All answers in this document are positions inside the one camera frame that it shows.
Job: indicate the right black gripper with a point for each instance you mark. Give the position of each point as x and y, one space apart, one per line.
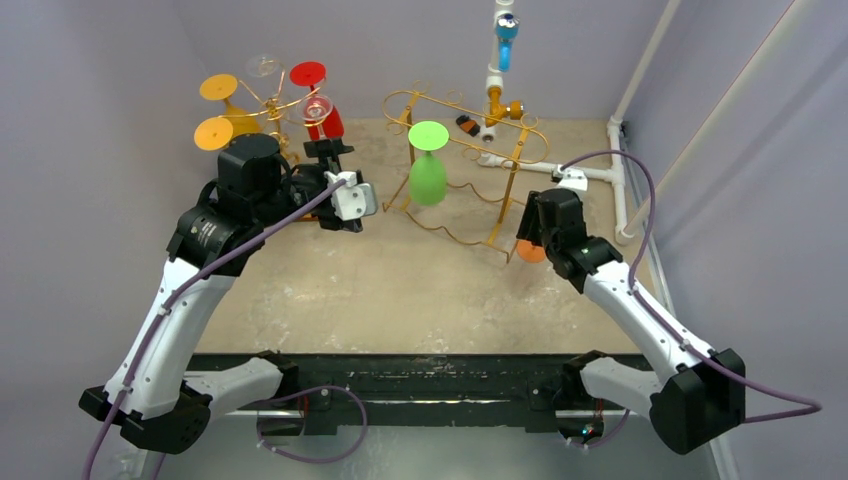
530 225

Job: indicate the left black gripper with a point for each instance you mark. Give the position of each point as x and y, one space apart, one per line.
329 150

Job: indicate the red plastic goblet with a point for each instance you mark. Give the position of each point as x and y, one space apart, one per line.
312 74

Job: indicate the orange plastic goblet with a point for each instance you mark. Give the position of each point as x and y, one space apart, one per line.
529 252

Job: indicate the gold swirl wine glass rack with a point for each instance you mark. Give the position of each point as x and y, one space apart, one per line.
272 114

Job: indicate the gold tall wire rack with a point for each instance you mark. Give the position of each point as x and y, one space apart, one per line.
530 150

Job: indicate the green plastic cup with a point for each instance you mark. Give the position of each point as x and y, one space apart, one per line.
428 176

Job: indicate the clear wine glass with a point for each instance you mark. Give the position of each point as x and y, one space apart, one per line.
265 66

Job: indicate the yellow goblet front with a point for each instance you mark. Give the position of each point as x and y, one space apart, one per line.
213 133

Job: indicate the yellow goblet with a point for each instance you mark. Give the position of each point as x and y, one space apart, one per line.
221 87
213 133

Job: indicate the clear stemmed glass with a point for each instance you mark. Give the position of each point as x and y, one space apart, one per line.
314 111

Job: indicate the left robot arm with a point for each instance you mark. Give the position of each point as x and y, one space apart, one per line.
154 399

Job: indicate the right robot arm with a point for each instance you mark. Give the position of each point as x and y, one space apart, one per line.
691 393

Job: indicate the orange faucet tap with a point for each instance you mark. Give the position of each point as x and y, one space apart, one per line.
497 110

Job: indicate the small black orange object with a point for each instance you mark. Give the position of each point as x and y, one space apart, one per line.
468 125

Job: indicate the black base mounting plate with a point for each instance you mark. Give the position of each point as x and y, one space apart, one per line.
524 391

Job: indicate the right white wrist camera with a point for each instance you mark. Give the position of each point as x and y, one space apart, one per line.
570 178

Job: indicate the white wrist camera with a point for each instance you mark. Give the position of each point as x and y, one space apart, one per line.
352 197
570 178

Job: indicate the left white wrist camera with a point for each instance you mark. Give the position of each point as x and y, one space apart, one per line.
352 197

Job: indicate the aluminium rail frame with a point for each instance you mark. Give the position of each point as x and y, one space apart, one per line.
247 446

